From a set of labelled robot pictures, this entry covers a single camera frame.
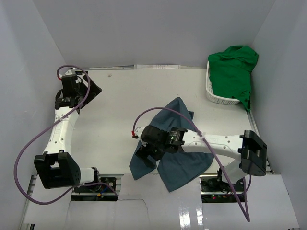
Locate blue t shirt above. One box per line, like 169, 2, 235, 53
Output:
129, 97, 214, 192

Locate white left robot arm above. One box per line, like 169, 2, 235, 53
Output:
34, 74, 102, 191

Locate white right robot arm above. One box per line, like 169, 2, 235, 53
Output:
133, 125, 267, 191

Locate papers behind table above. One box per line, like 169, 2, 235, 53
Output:
133, 64, 181, 70

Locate white plastic basket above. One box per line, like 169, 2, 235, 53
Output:
205, 61, 240, 105

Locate green t shirt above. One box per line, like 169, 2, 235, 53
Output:
208, 46, 259, 112

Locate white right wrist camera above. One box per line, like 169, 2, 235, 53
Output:
132, 126, 147, 146

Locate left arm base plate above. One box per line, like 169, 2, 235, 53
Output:
71, 177, 119, 202

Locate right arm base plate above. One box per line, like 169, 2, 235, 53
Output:
199, 173, 237, 204

